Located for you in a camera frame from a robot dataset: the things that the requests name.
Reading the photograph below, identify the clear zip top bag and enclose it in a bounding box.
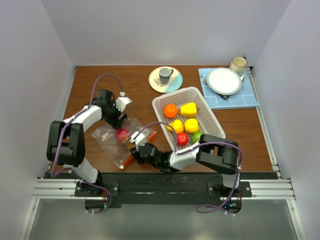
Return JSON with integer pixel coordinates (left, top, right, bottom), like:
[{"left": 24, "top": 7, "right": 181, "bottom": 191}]
[{"left": 91, "top": 118, "right": 143, "bottom": 170}]

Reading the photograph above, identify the red fake apple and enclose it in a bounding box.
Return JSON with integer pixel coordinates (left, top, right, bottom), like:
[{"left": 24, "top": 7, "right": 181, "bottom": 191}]
[{"left": 177, "top": 132, "right": 189, "bottom": 147}]

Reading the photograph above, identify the orange fake orange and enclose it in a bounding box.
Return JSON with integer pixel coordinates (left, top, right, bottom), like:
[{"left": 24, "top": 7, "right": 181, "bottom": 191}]
[{"left": 163, "top": 103, "right": 178, "bottom": 119}]

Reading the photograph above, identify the green fake custard apple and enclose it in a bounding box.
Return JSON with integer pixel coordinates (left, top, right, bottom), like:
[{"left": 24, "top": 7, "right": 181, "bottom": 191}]
[{"left": 191, "top": 131, "right": 204, "bottom": 144}]

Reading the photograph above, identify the yellow fake lemon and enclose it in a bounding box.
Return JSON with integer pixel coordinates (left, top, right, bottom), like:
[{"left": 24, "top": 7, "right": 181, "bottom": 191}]
[{"left": 184, "top": 118, "right": 199, "bottom": 134}]

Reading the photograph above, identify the yellow fake bell pepper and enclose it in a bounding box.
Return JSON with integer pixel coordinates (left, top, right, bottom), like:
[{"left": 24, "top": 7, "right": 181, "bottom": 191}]
[{"left": 180, "top": 102, "right": 197, "bottom": 118}]

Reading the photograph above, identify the yellow fake fruit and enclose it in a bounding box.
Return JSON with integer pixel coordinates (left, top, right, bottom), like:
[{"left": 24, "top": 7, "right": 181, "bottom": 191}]
[{"left": 166, "top": 119, "right": 184, "bottom": 134}]

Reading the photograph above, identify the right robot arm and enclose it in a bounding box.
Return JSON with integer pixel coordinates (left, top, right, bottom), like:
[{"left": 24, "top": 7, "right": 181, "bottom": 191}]
[{"left": 129, "top": 132, "right": 243, "bottom": 197}]

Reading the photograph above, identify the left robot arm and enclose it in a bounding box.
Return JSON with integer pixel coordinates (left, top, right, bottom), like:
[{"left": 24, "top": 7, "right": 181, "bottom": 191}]
[{"left": 46, "top": 89, "right": 132, "bottom": 196}]

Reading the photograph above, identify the white plastic basket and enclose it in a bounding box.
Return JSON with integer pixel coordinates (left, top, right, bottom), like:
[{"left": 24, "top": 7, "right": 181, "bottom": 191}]
[{"left": 152, "top": 87, "right": 226, "bottom": 151}]

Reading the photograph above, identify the grey mug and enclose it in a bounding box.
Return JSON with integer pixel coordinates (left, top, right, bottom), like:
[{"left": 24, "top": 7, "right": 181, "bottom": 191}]
[{"left": 158, "top": 67, "right": 174, "bottom": 85}]

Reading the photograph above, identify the floral ceramic plate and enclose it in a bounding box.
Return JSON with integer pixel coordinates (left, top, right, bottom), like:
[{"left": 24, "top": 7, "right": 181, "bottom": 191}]
[{"left": 148, "top": 66, "right": 183, "bottom": 94}]

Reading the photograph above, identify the metal fork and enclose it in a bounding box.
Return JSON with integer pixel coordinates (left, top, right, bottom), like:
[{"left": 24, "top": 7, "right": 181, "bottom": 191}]
[{"left": 200, "top": 75, "right": 208, "bottom": 85}]

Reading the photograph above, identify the white paper plate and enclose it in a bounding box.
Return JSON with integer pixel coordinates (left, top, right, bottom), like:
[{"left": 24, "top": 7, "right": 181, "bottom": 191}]
[{"left": 206, "top": 67, "right": 244, "bottom": 96}]

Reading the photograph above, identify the blue checkered cloth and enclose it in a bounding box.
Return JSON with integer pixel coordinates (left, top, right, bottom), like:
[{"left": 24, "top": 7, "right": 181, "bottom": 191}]
[{"left": 198, "top": 68, "right": 259, "bottom": 110}]

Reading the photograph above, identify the cream enamel mug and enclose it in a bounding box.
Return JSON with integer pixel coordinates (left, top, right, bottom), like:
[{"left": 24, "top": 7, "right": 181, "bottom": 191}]
[{"left": 229, "top": 56, "right": 247, "bottom": 75}]

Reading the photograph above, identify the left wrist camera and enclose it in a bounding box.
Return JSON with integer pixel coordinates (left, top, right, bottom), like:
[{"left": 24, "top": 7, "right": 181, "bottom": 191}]
[{"left": 115, "top": 96, "right": 132, "bottom": 113}]

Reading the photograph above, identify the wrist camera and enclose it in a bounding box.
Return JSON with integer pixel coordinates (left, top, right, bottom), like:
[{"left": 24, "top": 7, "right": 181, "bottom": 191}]
[
  {"left": 115, "top": 96, "right": 132, "bottom": 113},
  {"left": 129, "top": 131, "right": 148, "bottom": 151}
]

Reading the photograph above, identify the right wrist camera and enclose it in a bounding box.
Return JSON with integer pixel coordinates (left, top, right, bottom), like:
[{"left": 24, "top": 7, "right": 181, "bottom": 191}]
[{"left": 129, "top": 131, "right": 148, "bottom": 151}]

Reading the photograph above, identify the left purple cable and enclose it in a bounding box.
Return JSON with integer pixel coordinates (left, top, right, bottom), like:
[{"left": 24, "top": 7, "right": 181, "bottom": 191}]
[{"left": 51, "top": 73, "right": 126, "bottom": 215}]

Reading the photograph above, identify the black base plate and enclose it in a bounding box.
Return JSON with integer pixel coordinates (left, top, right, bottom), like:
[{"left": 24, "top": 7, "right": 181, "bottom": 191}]
[{"left": 74, "top": 171, "right": 252, "bottom": 210}]

